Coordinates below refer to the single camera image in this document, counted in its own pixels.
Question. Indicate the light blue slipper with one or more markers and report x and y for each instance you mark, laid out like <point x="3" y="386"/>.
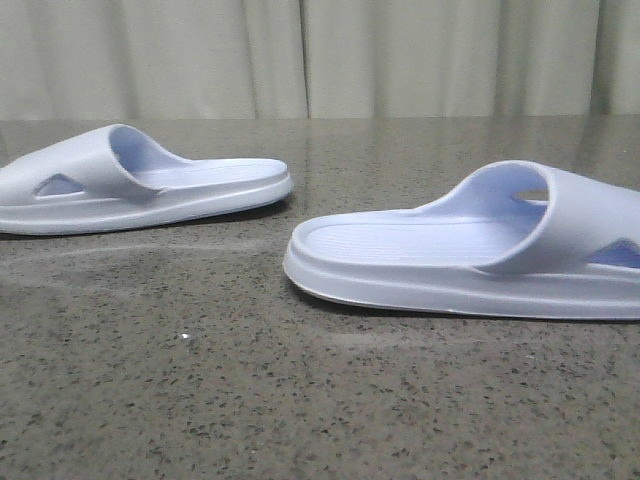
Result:
<point x="117" y="178"/>
<point x="515" y="238"/>

